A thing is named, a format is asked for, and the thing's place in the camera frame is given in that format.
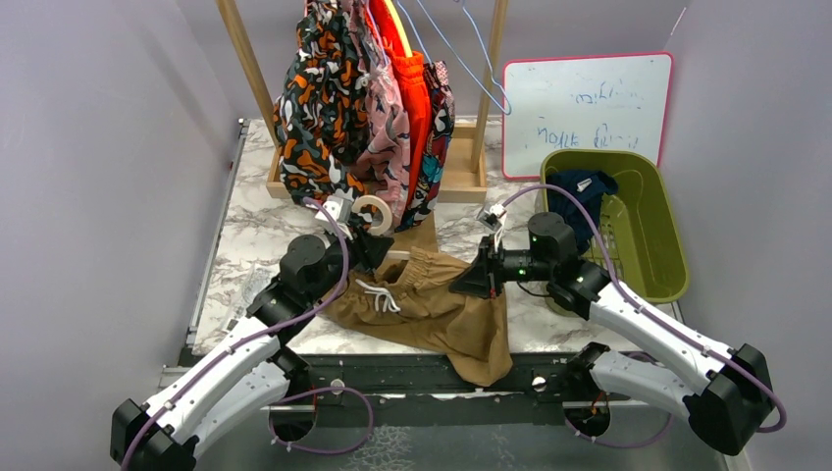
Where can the colourful patterned shorts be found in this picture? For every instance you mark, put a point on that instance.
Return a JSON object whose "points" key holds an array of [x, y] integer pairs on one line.
{"points": [[428, 184]]}

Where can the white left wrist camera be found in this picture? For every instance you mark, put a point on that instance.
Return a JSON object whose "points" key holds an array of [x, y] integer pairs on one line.
{"points": [[334, 216]]}

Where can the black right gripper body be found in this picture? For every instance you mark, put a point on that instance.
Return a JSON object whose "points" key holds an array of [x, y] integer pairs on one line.
{"points": [[521, 266]]}

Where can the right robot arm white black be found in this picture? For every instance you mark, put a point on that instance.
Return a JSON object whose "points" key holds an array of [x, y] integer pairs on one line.
{"points": [[723, 393]]}

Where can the pink framed whiteboard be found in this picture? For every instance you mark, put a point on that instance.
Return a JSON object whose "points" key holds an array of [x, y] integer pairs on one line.
{"points": [[605, 102]]}

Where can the wooden clothes rack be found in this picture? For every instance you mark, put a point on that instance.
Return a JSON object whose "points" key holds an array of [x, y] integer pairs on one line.
{"points": [[465, 170]]}

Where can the navy blue shorts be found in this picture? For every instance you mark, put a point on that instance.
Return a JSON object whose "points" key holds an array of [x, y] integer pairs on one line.
{"points": [[588, 188]]}

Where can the cream wooden hanger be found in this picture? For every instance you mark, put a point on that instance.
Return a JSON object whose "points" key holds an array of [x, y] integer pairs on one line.
{"points": [[382, 226]]}

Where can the tan khaki shorts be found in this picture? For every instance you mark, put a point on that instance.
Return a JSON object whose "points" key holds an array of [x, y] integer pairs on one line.
{"points": [[408, 302]]}

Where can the olive green plastic basket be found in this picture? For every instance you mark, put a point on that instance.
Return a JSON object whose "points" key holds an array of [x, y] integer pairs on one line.
{"points": [[636, 226]]}

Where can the pink patterned garment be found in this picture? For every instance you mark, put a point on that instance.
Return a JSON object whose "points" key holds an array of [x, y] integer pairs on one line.
{"points": [[385, 156]]}

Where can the camouflage orange black garment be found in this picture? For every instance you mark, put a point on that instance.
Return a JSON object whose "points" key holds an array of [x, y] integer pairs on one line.
{"points": [[320, 119]]}

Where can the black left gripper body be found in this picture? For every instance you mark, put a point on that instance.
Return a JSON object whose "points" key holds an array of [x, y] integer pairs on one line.
{"points": [[358, 251]]}

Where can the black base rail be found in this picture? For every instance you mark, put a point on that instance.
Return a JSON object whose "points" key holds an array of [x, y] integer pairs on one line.
{"points": [[423, 390]]}

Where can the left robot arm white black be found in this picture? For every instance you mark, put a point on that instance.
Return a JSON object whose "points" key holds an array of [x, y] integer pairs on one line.
{"points": [[252, 367]]}

